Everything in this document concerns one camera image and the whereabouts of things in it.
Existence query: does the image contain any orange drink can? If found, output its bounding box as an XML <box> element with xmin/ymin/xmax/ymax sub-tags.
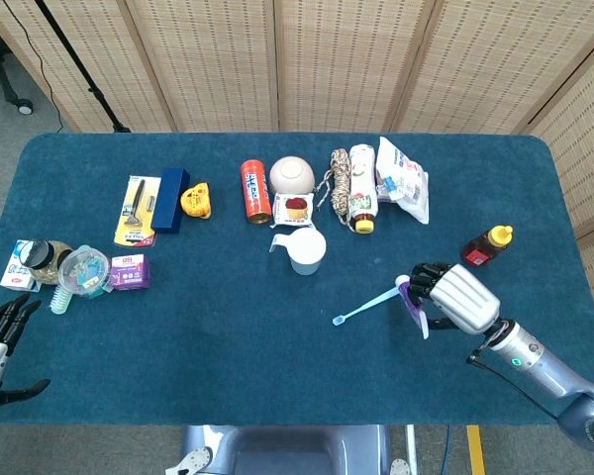
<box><xmin>240</xmin><ymin>158</ymin><xmax>272</xmax><ymax>226</ymax></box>

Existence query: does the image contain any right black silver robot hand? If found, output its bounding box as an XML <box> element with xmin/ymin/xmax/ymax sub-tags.
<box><xmin>407</xmin><ymin>261</ymin><xmax>502</xmax><ymax>336</ymax></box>

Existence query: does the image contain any razor in yellow blister pack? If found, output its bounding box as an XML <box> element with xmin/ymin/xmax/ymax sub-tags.
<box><xmin>112</xmin><ymin>174</ymin><xmax>162</xmax><ymax>248</ymax></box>

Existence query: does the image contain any white pole by robot base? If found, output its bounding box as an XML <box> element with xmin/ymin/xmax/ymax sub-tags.
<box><xmin>404</xmin><ymin>424</ymin><xmax>420</xmax><ymax>475</ymax></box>

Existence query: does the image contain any yellow floor tape strip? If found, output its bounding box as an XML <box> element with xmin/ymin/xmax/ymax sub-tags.
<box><xmin>465</xmin><ymin>424</ymin><xmax>487</xmax><ymax>475</ymax></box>

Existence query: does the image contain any honey bottle with yellow cap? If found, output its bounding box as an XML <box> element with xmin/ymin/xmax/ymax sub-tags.
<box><xmin>460</xmin><ymin>225</ymin><xmax>515</xmax><ymax>269</ymax></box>

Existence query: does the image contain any bundled braided rope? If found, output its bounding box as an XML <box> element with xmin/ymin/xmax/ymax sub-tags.
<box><xmin>315</xmin><ymin>147</ymin><xmax>353</xmax><ymax>228</ymax></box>

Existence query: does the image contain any blue floor cable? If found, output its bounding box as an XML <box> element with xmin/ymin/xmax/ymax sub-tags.
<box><xmin>440</xmin><ymin>424</ymin><xmax>454</xmax><ymax>475</ymax></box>

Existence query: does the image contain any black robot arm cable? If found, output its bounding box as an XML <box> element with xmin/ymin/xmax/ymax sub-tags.
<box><xmin>465</xmin><ymin>340</ymin><xmax>560</xmax><ymax>420</ymax></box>

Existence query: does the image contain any beige upturned bowl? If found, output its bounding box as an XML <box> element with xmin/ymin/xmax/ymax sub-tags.
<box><xmin>268</xmin><ymin>155</ymin><xmax>316</xmax><ymax>195</ymax></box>

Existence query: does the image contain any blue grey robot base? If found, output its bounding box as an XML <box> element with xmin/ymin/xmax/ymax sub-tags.
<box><xmin>165</xmin><ymin>424</ymin><xmax>412</xmax><ymax>475</ymax></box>

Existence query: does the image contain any clear round container with clips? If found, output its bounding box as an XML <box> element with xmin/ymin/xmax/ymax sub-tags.
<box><xmin>57</xmin><ymin>244</ymin><xmax>114</xmax><ymax>298</ymax></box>

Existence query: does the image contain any woven bamboo folding screen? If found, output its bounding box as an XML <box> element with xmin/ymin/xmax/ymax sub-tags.
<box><xmin>0</xmin><ymin>0</ymin><xmax>594</xmax><ymax>342</ymax></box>

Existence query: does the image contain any glass jar with black lid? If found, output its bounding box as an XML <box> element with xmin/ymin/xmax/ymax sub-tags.
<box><xmin>20</xmin><ymin>237</ymin><xmax>75</xmax><ymax>287</ymax></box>

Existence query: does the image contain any black office chair base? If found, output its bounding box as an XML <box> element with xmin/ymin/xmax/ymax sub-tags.
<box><xmin>0</xmin><ymin>12</ymin><xmax>35</xmax><ymax>116</ymax></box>

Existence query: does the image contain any purple white toothpaste tube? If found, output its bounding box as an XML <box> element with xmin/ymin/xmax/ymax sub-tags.
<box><xmin>394</xmin><ymin>274</ymin><xmax>431</xmax><ymax>340</ymax></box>

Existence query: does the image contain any purple cardboard box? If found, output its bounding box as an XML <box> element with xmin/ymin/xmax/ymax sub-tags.
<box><xmin>109</xmin><ymin>253</ymin><xmax>152</xmax><ymax>291</ymax></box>

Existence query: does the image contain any white plastic cup with handle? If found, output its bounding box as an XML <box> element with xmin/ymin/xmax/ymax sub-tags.
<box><xmin>269</xmin><ymin>226</ymin><xmax>328</xmax><ymax>276</ymax></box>

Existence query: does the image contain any light blue toothbrush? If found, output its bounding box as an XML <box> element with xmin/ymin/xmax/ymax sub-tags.
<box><xmin>332</xmin><ymin>287</ymin><xmax>402</xmax><ymax>328</ymax></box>

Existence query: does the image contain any navy blue rectangular box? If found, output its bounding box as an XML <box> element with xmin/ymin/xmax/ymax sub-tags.
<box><xmin>150</xmin><ymin>167</ymin><xmax>191</xmax><ymax>235</ymax></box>

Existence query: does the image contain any white and blue carton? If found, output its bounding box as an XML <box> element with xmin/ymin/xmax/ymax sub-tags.
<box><xmin>0</xmin><ymin>238</ymin><xmax>42</xmax><ymax>293</ymax></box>

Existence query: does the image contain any thin black hanging cable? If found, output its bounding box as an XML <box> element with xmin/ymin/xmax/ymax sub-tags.
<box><xmin>0</xmin><ymin>0</ymin><xmax>64</xmax><ymax>133</ymax></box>

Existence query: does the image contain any white drink bottle yellow cap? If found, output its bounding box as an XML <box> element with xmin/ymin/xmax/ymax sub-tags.
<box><xmin>347</xmin><ymin>143</ymin><xmax>379</xmax><ymax>235</ymax></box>

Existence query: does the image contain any white plastic bag packet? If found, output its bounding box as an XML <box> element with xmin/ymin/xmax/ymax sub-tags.
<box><xmin>375</xmin><ymin>136</ymin><xmax>431</xmax><ymax>226</ymax></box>

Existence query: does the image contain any blue carpet table cover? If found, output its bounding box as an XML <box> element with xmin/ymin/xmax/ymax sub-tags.
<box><xmin>0</xmin><ymin>131</ymin><xmax>580</xmax><ymax>428</ymax></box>

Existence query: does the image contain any black tripod stand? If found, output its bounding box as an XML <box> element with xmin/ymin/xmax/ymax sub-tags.
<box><xmin>33</xmin><ymin>0</ymin><xmax>132</xmax><ymax>134</ymax></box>

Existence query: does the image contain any yellow tape measure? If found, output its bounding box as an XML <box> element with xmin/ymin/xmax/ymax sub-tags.
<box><xmin>179</xmin><ymin>181</ymin><xmax>213</xmax><ymax>220</ymax></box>

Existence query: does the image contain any pale green spiral roller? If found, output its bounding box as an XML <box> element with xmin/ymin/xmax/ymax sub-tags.
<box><xmin>49</xmin><ymin>285</ymin><xmax>76</xmax><ymax>316</ymax></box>

